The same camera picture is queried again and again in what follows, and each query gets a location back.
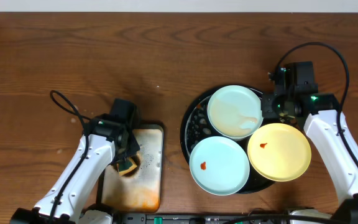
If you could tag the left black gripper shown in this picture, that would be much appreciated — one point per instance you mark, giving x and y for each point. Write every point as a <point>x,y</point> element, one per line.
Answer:
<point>129,150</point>

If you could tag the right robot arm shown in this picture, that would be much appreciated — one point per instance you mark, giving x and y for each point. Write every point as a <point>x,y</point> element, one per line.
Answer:
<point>296,96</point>

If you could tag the orange green sponge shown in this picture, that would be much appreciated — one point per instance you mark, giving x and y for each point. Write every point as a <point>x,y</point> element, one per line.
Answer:
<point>126,166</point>

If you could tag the black rectangular soapy tray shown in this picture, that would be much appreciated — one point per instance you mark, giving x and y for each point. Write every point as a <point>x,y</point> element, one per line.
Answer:
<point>139,188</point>

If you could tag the light blue plate bottom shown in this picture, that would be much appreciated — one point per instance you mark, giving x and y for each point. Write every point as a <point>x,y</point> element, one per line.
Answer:
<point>219,166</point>

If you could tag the light blue plate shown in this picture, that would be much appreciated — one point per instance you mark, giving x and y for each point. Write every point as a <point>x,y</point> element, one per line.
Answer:
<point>219,166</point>
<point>235,112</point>

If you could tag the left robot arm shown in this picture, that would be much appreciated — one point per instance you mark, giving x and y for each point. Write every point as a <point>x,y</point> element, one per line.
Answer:
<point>106,139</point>

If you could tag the light blue plate top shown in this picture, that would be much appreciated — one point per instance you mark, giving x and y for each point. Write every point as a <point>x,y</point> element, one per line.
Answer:
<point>235,112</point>

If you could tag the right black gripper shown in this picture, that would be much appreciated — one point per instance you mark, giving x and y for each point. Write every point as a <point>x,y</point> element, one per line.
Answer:
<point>289,110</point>

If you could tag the yellow plate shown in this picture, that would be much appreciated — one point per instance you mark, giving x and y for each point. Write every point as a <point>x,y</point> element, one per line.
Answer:
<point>279,152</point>

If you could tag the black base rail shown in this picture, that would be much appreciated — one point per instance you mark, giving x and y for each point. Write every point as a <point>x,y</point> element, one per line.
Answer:
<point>143,218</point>

